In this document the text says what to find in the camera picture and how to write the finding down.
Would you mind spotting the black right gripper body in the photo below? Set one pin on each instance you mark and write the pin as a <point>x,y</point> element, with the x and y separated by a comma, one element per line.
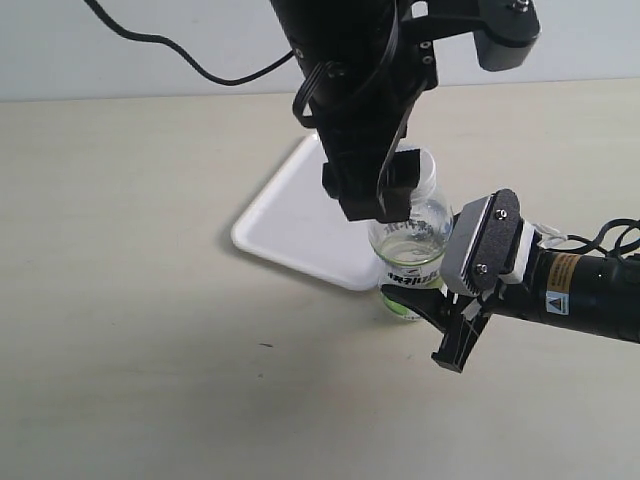
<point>467,319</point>

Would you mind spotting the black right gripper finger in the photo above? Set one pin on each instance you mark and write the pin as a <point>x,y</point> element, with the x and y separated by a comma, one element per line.
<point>413,304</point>

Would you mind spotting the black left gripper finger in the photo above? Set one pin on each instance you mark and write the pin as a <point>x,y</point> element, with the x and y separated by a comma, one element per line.
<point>352,183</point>
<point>397,182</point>

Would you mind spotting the white bottle cap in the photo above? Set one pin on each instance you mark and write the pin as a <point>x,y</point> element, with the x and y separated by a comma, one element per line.
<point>427,182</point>

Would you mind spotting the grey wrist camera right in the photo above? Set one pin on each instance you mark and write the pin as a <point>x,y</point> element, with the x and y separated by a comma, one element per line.
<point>480,243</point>

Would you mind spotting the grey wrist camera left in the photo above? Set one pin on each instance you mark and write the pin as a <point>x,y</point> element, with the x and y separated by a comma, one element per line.
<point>508,33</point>

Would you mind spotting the white rectangular plastic tray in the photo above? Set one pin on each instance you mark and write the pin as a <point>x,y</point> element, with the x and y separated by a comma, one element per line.
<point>293,222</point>

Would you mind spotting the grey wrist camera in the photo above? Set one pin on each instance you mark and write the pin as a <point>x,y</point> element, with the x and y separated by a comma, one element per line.
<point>480,243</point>
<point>508,33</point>

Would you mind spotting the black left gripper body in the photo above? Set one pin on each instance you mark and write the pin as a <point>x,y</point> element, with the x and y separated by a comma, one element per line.
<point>360,87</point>

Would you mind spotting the clear plastic drink bottle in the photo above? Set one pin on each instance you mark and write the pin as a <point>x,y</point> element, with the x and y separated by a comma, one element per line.
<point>410,252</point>

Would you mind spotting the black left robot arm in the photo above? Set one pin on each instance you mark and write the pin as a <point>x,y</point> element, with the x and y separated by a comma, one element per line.
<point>444,19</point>

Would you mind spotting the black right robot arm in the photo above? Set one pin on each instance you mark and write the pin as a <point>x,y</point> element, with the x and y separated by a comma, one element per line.
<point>592,295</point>

